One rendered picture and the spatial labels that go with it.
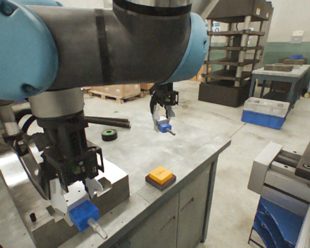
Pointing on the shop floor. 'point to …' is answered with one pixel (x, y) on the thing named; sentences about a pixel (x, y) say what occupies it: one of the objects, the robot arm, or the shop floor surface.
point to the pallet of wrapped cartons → (117, 92)
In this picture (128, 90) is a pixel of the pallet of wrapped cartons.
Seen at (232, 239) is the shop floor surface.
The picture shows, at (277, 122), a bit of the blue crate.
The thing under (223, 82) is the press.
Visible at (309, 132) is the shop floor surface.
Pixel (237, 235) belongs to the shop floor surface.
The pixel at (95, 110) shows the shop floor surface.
